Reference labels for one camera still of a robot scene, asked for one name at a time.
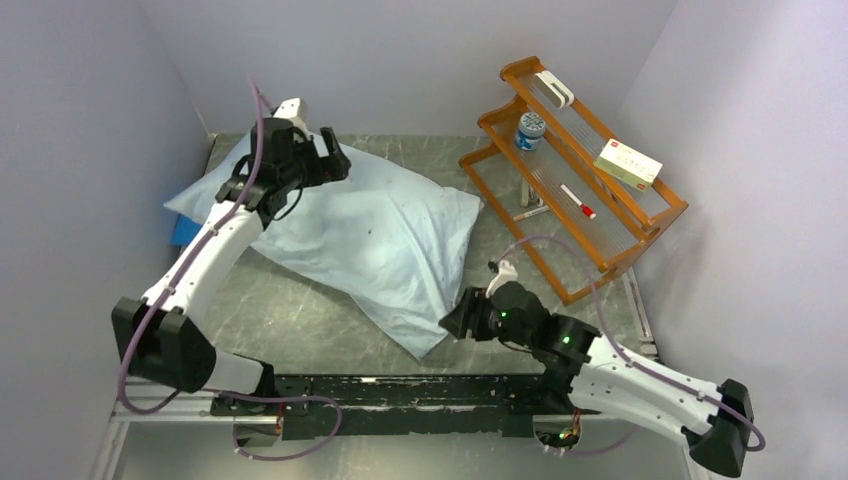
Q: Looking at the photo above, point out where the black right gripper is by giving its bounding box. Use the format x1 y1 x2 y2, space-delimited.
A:
438 285 536 351

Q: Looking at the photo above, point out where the light blue pillowcase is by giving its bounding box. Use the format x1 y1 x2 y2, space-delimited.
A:
162 129 485 361

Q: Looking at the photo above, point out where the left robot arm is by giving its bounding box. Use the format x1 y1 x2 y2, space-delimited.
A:
111 118 351 416

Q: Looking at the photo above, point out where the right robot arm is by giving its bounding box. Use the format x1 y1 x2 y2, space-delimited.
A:
439 281 754 478

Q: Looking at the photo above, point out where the grey pen on table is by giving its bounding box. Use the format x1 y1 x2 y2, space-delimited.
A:
513 205 550 221

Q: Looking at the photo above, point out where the orange wooden shelf rack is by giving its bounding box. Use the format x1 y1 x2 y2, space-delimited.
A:
459 56 688 287

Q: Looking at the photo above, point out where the red white marker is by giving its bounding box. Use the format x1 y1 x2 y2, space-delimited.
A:
559 184 596 220

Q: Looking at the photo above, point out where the blue white jar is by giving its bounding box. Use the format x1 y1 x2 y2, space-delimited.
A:
514 111 547 151

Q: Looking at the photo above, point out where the white medicine box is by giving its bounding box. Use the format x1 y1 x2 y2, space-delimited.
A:
593 138 663 191

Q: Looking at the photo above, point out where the white rectangular device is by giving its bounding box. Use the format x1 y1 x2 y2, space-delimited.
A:
533 70 575 109

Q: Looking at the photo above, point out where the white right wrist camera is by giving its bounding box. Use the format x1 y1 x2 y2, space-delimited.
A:
485 260 518 298

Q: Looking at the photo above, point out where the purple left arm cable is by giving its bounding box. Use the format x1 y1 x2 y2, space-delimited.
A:
116 78 274 417

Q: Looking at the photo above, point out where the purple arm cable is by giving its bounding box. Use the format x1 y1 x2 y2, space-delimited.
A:
496 235 767 454
116 78 274 417

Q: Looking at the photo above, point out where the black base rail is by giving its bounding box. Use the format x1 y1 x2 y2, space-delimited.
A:
210 373 574 440

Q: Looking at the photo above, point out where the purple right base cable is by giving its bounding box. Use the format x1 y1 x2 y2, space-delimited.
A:
543 413 637 458

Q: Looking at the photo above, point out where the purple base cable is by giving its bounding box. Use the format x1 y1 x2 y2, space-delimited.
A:
543 413 637 458
218 392 344 463

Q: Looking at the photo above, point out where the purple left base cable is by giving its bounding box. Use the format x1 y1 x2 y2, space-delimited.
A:
218 392 344 463

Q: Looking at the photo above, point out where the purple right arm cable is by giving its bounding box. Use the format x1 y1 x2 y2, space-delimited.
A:
496 235 767 454

